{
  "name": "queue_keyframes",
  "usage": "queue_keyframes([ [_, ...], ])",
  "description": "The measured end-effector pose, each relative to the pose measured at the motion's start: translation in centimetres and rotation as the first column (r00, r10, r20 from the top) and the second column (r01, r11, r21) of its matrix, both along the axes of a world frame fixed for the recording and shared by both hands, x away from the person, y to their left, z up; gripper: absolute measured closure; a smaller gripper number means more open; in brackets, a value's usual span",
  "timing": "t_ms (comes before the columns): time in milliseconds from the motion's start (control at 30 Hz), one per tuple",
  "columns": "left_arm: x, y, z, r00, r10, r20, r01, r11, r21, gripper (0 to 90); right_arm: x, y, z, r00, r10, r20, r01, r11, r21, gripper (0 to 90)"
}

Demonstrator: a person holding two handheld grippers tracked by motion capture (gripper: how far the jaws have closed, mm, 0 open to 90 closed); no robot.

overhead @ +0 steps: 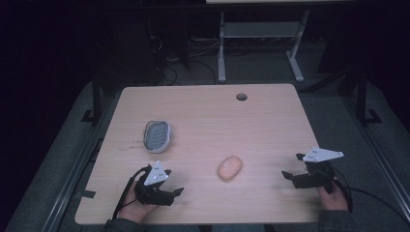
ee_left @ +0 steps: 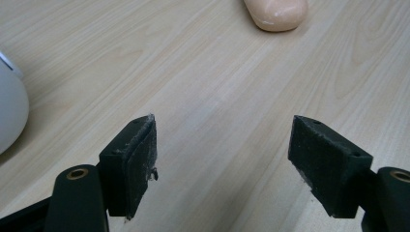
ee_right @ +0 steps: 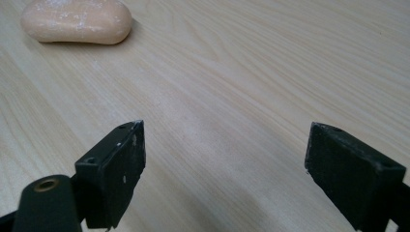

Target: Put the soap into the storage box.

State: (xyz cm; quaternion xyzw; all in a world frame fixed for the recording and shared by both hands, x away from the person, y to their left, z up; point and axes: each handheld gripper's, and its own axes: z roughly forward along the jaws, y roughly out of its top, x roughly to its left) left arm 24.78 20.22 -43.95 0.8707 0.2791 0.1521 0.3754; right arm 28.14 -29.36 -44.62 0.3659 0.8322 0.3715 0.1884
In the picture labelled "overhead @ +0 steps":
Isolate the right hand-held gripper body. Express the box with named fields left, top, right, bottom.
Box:
left=291, top=146, right=345, bottom=194

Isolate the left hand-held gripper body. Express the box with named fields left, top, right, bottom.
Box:
left=133, top=160, right=175, bottom=207

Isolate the grey soap dish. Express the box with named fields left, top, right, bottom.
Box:
left=142, top=120, right=172, bottom=154

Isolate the peach oval soap bar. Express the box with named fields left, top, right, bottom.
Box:
left=217, top=155, right=244, bottom=182

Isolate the person's left hand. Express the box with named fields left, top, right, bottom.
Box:
left=118, top=183, right=160, bottom=224

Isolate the person's right hand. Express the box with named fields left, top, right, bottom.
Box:
left=315, top=178, right=350, bottom=213

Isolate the dark tape strip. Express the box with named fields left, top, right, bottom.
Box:
left=74, top=189, right=97, bottom=199

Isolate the black metal stand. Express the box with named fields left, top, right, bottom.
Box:
left=80, top=69, right=107, bottom=125
left=337, top=61, right=383, bottom=128

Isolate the white metal stand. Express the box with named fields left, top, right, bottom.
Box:
left=217, top=9, right=311, bottom=84

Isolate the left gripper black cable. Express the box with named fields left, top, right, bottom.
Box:
left=111, top=164, right=153, bottom=220

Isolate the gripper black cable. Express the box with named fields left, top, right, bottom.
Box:
left=111, top=164, right=153, bottom=220
left=332, top=167, right=410, bottom=225

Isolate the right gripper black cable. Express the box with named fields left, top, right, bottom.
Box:
left=332, top=167, right=410, bottom=225

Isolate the grey metal rail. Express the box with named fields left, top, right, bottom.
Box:
left=341, top=95, right=410, bottom=223
left=40, top=93, right=122, bottom=232

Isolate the bundle of floor cables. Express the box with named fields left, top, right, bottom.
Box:
left=146, top=17, right=223, bottom=86

